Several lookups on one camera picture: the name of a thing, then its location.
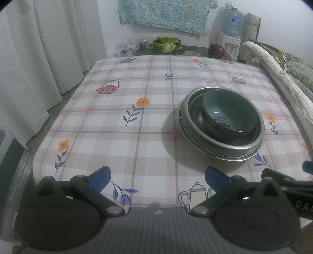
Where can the blue water bottle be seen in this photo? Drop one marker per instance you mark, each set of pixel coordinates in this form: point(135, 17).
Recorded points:
point(232, 22)

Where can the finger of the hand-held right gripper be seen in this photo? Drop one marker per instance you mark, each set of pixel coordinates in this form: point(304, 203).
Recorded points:
point(298, 185)
point(308, 168)

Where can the green ceramic bowl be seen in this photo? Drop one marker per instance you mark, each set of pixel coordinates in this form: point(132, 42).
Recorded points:
point(227, 105)

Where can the floral wall cloth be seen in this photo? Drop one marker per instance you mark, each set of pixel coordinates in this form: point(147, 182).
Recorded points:
point(166, 12)

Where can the white curtain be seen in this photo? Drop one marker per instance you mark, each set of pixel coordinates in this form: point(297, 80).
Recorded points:
point(36, 61)

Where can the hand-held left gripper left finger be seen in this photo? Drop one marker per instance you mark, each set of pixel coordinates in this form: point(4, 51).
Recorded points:
point(100, 179)

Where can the rolled printed cloth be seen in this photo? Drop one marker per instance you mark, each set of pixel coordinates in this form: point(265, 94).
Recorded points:
point(251, 29)

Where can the large steel plate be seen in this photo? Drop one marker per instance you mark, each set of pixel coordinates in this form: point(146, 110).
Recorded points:
point(215, 156)

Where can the white plastic bag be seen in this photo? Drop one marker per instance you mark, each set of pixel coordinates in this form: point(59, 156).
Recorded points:
point(127, 47)

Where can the steel bowl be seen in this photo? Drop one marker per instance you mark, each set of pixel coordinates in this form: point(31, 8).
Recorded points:
point(195, 114)

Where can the white water dispenser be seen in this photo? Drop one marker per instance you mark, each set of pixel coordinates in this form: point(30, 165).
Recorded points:
point(229, 45)

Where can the grey-green blanket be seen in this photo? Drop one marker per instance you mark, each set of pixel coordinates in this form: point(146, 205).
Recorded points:
point(271, 46)

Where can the grey bed frame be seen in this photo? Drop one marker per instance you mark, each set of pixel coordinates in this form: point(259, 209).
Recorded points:
point(299, 122)

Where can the green can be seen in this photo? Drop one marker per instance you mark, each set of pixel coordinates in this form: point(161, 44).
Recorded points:
point(142, 47)

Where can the cream sofa with cushions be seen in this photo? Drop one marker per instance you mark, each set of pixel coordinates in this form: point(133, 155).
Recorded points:
point(288, 80)

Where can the dark red round fruit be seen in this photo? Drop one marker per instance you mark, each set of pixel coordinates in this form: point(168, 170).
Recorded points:
point(216, 51)

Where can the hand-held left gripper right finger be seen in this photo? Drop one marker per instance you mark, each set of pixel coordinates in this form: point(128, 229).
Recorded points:
point(215, 178)

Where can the green leaf-print pillow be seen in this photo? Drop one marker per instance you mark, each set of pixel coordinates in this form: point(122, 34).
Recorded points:
point(300, 70)

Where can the green leafy cabbage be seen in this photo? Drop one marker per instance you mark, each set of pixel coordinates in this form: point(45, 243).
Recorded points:
point(167, 45)

